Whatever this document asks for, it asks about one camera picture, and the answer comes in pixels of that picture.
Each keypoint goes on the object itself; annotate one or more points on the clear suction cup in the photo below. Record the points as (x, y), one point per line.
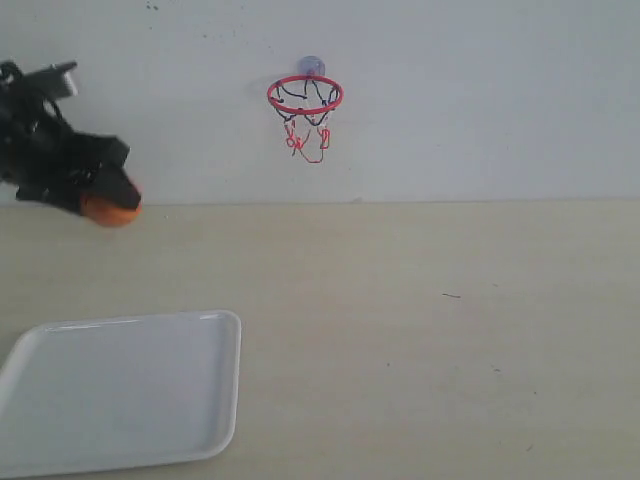
(311, 66)

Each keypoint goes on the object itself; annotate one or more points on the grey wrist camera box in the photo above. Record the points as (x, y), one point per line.
(55, 81)

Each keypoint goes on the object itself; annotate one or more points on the red mini basketball hoop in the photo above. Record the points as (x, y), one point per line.
(305, 103)

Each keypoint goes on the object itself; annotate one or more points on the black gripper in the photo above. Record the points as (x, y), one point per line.
(47, 161)

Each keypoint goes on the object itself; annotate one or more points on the white plastic tray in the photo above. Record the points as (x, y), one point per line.
(120, 393)

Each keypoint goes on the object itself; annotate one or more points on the small orange basketball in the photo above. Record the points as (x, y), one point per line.
(106, 213)

